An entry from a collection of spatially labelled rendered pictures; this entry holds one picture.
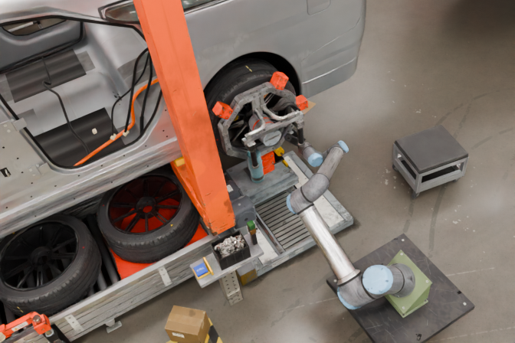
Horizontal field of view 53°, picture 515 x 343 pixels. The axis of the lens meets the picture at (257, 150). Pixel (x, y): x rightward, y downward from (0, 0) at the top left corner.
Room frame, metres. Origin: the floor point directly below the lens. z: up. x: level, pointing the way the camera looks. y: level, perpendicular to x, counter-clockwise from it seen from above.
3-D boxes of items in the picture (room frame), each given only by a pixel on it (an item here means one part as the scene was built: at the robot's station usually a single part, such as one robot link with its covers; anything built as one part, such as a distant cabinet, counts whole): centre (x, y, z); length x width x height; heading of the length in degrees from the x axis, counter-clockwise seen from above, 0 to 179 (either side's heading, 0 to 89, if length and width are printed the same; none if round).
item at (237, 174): (2.64, 0.03, 0.32); 0.40 x 0.30 x 0.28; 112
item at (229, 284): (1.75, 0.32, 0.21); 0.10 x 0.10 x 0.42; 22
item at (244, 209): (2.32, 0.23, 0.26); 0.42 x 0.18 x 0.35; 22
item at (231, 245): (1.78, 0.26, 0.51); 0.20 x 0.14 x 0.13; 109
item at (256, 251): (1.76, 0.29, 0.44); 0.43 x 0.17 x 0.03; 112
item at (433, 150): (2.50, -1.24, 0.17); 0.43 x 0.36 x 0.34; 102
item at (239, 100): (2.48, -0.04, 0.85); 0.54 x 0.07 x 0.54; 112
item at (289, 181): (2.64, 0.03, 0.13); 0.50 x 0.36 x 0.10; 112
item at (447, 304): (1.44, -0.67, 0.15); 0.60 x 0.60 x 0.30; 23
